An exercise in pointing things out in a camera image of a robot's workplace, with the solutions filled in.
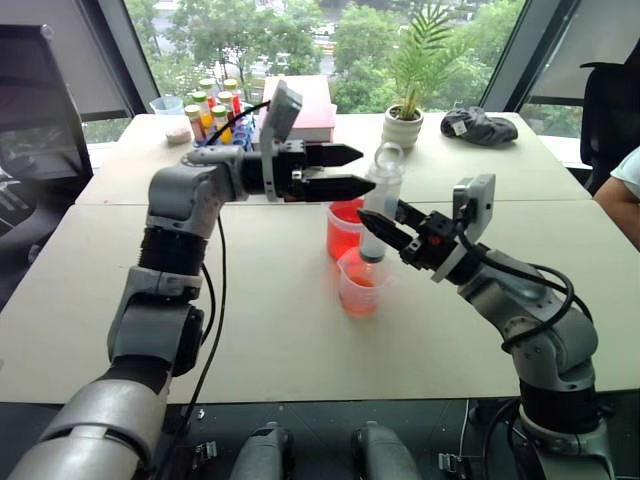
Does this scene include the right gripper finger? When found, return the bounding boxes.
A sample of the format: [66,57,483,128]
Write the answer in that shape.
[356,209,419,250]
[395,200,430,227]

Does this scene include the black cable under table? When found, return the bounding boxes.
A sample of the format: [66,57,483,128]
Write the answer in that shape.
[481,396,524,480]

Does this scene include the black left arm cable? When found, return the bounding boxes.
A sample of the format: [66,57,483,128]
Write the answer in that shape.
[159,99,274,480]

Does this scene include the clear plastic bottle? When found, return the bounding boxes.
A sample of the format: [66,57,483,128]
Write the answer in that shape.
[359,141,407,265]

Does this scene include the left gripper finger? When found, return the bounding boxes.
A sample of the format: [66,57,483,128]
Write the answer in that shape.
[299,174,378,204]
[305,143,365,170]

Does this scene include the clear empty measuring cup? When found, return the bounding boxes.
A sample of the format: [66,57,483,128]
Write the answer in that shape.
[149,95,186,117]

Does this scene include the blue test tube rack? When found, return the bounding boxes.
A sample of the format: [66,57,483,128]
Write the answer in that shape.
[193,106,259,152]

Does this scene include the black monitor screen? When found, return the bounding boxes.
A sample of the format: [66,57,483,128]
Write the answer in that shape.
[0,23,95,182]

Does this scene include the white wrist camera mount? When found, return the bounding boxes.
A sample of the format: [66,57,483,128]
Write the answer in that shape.
[430,173,498,285]
[257,79,304,204]

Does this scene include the clear beaker little red liquid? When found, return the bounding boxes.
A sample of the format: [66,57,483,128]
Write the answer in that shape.
[336,246,395,320]

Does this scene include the dark rounded grey shape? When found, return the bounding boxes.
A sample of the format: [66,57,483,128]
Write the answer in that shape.
[350,420,424,480]
[228,421,295,480]

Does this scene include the plastic cup full red liquid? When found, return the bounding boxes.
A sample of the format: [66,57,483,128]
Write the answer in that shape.
[325,197,367,262]

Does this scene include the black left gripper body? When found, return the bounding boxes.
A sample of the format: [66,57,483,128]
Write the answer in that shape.
[277,140,322,203]

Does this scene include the small metal latch bracket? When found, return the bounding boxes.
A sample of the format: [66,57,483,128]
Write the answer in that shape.
[191,438,219,472]
[437,451,467,475]

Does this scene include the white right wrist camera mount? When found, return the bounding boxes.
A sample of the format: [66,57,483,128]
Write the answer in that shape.
[430,173,498,285]

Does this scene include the green palm plant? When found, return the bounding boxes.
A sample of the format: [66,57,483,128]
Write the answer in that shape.
[386,3,472,122]

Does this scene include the white ribbed plant pot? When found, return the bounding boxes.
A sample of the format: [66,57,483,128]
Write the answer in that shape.
[381,104,425,150]

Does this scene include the green capped red liquid tube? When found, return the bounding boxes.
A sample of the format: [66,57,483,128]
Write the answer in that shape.
[222,78,242,114]
[216,90,237,121]
[198,77,219,109]
[183,104,207,144]

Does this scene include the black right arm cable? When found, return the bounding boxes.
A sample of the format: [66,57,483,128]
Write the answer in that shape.
[455,219,594,353]

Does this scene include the black office chair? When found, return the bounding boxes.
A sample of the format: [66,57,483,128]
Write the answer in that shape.
[578,44,640,197]

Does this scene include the green capped orange liquid tube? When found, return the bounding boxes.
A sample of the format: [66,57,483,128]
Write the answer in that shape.
[191,90,214,129]

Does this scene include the pink and white box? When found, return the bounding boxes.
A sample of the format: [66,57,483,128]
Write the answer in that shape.
[256,75,338,144]

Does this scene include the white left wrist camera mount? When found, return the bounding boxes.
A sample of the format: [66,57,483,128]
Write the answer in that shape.
[257,79,304,204]

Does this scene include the dark crumpled cloth bag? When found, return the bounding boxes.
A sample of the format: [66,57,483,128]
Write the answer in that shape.
[439,105,519,147]

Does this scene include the green capped yellow liquid tube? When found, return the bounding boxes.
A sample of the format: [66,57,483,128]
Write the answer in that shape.
[210,104,234,145]

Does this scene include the small cup pale contents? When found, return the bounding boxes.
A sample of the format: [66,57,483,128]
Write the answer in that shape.
[164,126,194,147]

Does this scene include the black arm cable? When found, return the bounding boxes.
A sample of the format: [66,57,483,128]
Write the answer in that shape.
[455,219,594,353]
[159,99,274,480]

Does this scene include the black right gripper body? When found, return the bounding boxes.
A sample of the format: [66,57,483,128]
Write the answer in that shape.
[399,210,461,272]

